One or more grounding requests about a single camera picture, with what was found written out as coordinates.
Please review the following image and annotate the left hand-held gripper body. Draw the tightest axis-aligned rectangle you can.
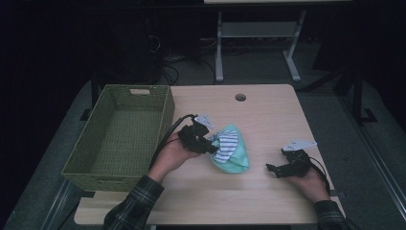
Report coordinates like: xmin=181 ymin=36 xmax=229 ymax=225
xmin=177 ymin=114 xmax=215 ymax=153

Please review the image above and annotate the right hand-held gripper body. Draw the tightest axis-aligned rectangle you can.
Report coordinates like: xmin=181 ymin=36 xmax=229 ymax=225
xmin=281 ymin=138 xmax=319 ymax=178

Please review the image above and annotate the teal small garment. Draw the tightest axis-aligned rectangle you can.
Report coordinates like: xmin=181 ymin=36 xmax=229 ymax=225
xmin=207 ymin=124 xmax=251 ymax=175

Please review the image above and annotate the person's right hand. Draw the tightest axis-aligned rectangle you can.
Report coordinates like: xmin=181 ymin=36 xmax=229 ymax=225
xmin=286 ymin=166 xmax=331 ymax=204

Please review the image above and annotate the person's left hand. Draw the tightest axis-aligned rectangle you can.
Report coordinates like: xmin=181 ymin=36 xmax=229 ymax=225
xmin=147 ymin=140 xmax=201 ymax=185

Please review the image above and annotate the green woven basket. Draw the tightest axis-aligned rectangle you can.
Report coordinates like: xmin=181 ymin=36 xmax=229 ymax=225
xmin=60 ymin=83 xmax=176 ymax=194

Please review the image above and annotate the black metal stand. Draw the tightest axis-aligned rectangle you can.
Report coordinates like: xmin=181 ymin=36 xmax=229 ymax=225
xmin=349 ymin=63 xmax=378 ymax=127

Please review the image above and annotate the bundle of floor cables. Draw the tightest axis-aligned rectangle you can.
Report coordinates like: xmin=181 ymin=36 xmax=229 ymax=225
xmin=159 ymin=36 xmax=221 ymax=86

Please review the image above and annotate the white metal frame desk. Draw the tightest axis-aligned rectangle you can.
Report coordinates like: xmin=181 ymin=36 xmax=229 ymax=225
xmin=203 ymin=0 xmax=352 ymax=83

